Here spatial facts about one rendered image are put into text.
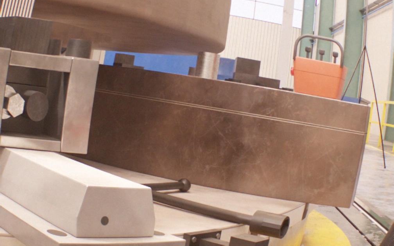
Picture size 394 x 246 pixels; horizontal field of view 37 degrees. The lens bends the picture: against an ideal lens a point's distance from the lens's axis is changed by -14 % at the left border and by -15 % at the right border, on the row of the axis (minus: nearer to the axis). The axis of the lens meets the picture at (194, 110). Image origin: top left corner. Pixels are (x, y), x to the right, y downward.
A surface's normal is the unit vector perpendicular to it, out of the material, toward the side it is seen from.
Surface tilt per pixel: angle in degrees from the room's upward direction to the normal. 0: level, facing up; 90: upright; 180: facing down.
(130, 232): 90
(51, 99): 90
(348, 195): 90
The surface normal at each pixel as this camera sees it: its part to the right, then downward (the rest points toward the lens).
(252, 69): 0.03, 0.04
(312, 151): -0.36, -0.02
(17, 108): 0.72, 0.13
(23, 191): -0.68, -0.08
